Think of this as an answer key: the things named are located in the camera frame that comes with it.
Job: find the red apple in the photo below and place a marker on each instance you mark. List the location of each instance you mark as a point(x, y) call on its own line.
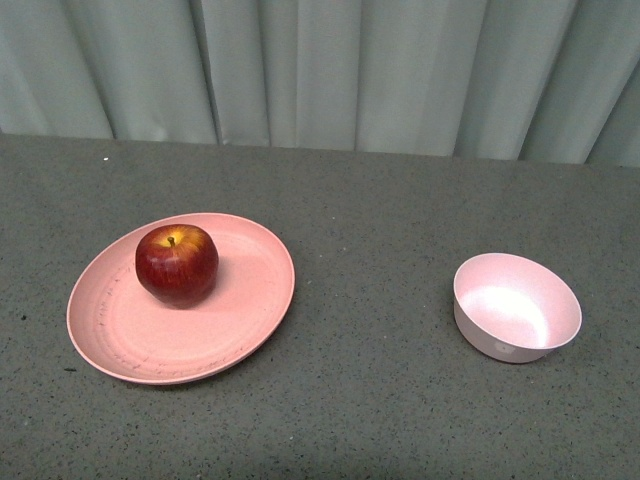
point(177, 263)

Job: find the light pink bowl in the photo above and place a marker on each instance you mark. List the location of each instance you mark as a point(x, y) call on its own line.
point(513, 309)

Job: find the pink round plate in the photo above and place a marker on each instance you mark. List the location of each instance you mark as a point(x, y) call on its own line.
point(120, 329)

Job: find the grey-white curtain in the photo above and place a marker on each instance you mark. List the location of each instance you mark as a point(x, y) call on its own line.
point(553, 81)

